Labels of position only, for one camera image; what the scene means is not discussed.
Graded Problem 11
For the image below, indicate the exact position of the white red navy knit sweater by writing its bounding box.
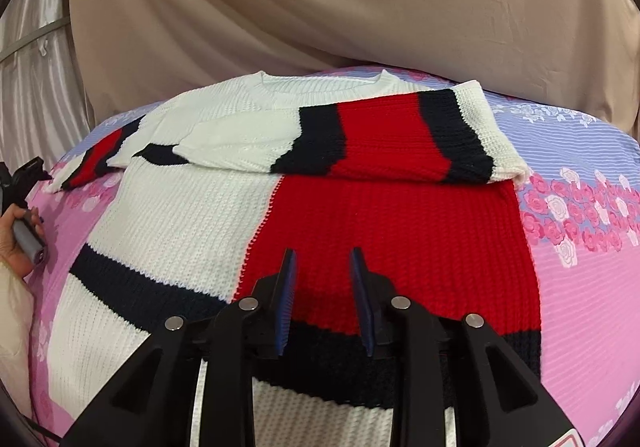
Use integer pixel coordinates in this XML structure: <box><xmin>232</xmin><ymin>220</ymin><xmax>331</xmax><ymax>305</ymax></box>
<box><xmin>46</xmin><ymin>72</ymin><xmax>541</xmax><ymax>446</ymax></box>

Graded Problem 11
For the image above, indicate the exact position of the person's left hand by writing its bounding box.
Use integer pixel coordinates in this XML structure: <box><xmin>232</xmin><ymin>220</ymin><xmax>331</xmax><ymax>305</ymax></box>
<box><xmin>0</xmin><ymin>204</ymin><xmax>44</xmax><ymax>278</ymax></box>

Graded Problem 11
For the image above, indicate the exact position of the silver satin curtain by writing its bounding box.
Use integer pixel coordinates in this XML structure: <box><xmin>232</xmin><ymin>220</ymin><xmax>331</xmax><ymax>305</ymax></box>
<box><xmin>1</xmin><ymin>0</ymin><xmax>96</xmax><ymax>170</ymax></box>

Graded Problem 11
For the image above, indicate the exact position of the cream left sleeve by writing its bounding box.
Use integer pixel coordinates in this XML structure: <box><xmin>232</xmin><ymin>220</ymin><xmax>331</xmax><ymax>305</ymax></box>
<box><xmin>0</xmin><ymin>261</ymin><xmax>34</xmax><ymax>418</ymax></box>

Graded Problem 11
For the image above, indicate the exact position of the beige fabric drape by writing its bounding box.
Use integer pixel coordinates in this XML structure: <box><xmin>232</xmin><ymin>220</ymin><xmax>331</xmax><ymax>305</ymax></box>
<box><xmin>70</xmin><ymin>0</ymin><xmax>639</xmax><ymax>135</ymax></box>

